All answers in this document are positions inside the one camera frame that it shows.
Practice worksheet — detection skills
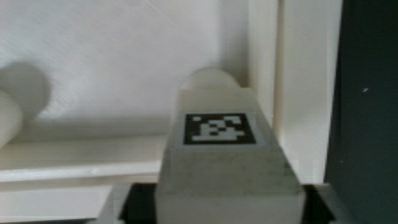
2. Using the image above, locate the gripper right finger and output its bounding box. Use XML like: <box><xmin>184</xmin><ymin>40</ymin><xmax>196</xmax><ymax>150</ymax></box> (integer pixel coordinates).
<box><xmin>300</xmin><ymin>184</ymin><xmax>353</xmax><ymax>224</ymax></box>

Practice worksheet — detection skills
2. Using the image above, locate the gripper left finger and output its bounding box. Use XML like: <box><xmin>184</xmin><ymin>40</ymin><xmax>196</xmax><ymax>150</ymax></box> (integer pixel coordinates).
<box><xmin>102</xmin><ymin>183</ymin><xmax>156</xmax><ymax>224</ymax></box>

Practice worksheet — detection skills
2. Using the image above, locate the white table leg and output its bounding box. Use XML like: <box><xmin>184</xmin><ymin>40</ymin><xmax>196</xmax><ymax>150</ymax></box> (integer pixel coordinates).
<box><xmin>154</xmin><ymin>69</ymin><xmax>305</xmax><ymax>224</ymax></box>

